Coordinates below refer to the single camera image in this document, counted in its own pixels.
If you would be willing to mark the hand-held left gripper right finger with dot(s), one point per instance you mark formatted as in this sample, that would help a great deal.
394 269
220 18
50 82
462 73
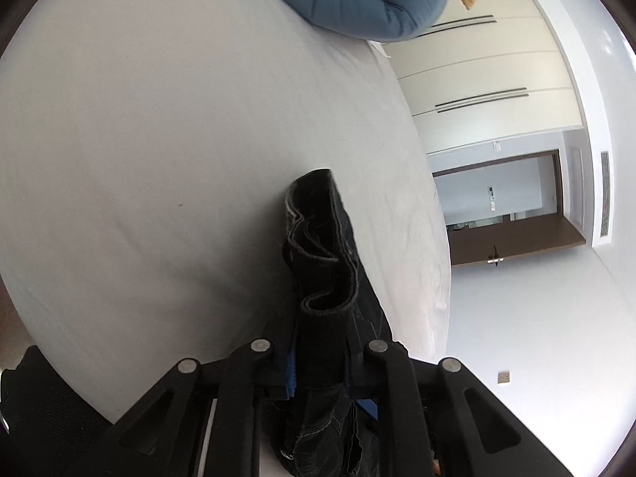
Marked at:
382 387

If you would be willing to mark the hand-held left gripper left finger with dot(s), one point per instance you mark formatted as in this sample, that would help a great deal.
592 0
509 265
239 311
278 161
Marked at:
258 372

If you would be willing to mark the black pants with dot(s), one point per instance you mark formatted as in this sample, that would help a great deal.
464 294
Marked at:
318 258

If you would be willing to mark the brown door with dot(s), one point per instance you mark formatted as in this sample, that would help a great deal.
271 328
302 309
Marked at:
512 243

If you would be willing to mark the black cloth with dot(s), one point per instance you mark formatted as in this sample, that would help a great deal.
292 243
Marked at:
44 417

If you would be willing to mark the white bed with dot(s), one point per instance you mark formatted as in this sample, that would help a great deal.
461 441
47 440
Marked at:
149 134

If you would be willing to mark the white wardrobe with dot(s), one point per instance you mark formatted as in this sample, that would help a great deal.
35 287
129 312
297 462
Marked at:
487 69

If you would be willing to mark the metal wall socket plate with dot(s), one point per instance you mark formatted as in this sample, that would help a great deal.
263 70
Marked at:
503 376

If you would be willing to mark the wall control panel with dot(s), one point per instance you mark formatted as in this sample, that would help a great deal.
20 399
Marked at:
492 198

